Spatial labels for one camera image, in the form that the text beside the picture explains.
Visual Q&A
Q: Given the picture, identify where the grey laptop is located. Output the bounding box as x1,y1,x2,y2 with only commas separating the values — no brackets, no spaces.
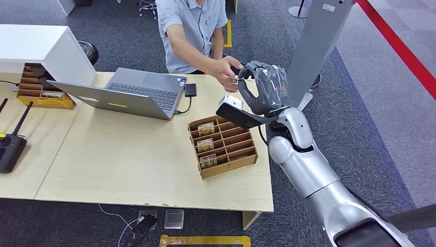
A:
47,67,188,121

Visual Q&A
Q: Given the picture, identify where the dark grey bar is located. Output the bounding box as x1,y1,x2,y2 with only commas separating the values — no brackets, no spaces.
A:
386,204,436,233

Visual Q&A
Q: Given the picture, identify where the black power adapter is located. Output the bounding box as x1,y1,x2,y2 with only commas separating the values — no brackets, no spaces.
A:
126,215,158,247

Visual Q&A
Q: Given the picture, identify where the pale wooden desk leg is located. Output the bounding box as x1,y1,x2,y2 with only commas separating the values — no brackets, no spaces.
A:
242,211,263,231

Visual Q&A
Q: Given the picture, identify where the pale hotel key card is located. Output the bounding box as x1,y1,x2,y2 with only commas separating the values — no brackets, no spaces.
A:
198,153,218,170

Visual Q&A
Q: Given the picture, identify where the person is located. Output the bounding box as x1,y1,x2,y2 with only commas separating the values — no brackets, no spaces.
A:
155,0,244,93

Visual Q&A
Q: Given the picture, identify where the grey floor socket plate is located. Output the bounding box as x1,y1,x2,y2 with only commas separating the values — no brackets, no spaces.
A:
138,208,158,222

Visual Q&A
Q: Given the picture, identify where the red barrier belt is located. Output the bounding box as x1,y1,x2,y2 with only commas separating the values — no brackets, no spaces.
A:
356,0,436,101

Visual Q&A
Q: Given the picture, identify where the yellow floor tape strip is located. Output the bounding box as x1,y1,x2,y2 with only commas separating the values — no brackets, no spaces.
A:
223,19,233,48

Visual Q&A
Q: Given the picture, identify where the silver floor socket plate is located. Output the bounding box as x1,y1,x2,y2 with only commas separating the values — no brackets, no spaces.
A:
164,208,185,230

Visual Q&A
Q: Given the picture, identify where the tall grey pillar stand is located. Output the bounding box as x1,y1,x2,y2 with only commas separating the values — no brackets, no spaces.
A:
286,0,357,112

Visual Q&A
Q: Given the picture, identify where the yellow floor tape frame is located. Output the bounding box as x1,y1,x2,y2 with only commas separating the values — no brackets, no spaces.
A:
159,234,252,247

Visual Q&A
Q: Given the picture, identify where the wooden organizer with yellow base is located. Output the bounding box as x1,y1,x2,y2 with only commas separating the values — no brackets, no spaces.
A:
16,63,76,111

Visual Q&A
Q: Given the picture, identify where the white desktop cabinet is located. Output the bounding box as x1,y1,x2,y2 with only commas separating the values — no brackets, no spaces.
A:
0,24,98,86

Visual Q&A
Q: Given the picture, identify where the orange hotel key card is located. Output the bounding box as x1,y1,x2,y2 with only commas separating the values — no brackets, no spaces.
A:
196,138,215,153
197,122,215,137

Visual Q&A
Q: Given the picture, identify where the person's right hand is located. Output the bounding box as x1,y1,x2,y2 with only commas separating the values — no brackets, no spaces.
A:
208,56,244,93

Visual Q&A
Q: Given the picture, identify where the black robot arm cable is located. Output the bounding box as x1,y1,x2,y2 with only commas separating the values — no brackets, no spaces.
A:
257,125,270,146

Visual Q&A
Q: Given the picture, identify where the white floor cable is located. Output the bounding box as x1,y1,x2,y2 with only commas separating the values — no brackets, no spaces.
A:
98,204,144,247

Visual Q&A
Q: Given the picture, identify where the wooden card organizer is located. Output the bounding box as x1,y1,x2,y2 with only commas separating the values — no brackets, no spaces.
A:
187,115,259,180

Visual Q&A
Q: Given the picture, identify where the silver stanchion base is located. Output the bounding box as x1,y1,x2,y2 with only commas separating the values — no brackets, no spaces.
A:
288,0,311,20

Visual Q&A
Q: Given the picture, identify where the office chair wheel base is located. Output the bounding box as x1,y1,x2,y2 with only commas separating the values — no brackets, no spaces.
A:
138,0,159,20

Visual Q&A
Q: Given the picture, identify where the black device cable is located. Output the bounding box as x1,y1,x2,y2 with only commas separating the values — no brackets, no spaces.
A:
173,97,192,115

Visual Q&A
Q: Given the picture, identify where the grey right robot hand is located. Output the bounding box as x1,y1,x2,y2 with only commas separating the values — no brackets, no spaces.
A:
237,60,290,116

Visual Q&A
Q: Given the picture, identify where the black router with antennas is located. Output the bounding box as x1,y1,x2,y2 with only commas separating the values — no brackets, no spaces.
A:
0,98,34,174

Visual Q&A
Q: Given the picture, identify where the white furniture panel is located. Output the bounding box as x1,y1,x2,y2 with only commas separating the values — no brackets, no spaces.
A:
56,0,77,16

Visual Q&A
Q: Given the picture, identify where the black round stool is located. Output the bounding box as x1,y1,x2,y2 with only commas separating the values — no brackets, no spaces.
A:
77,40,99,66

